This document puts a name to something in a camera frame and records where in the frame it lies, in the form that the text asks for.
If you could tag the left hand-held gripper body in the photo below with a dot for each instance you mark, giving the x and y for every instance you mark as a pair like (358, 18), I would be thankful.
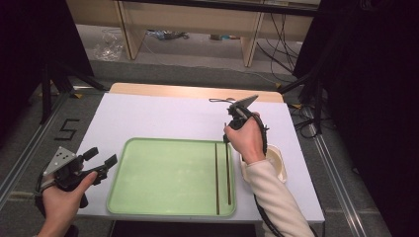
(61, 161)

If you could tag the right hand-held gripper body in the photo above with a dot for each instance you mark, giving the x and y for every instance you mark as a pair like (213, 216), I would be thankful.
(238, 113)

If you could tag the cream round bowl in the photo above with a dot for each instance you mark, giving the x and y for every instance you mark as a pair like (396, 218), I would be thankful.
(273, 161)

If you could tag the light green plastic tray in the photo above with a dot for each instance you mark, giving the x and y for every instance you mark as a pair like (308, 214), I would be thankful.
(164, 177)

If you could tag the person's right hand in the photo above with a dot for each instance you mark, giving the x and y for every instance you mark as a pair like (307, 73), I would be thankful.
(248, 141)

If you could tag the person's left hand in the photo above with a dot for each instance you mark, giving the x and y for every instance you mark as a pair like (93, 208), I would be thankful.
(61, 207)

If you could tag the black metal stand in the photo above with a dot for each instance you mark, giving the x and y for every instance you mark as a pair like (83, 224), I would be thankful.
(46, 95)
(317, 102)

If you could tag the light wooden desk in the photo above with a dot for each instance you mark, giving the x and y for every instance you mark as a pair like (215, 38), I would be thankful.
(197, 19)

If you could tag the blue crumpled wrapper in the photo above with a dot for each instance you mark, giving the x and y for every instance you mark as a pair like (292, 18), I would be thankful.
(168, 34)

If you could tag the clear plastic bag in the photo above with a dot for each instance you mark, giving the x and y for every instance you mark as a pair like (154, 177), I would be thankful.
(108, 46)

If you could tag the dark curtain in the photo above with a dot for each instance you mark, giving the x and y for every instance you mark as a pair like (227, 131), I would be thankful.
(33, 49)
(372, 98)

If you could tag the metal floor rail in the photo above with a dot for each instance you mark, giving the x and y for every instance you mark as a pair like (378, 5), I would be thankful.
(336, 177)
(29, 148)

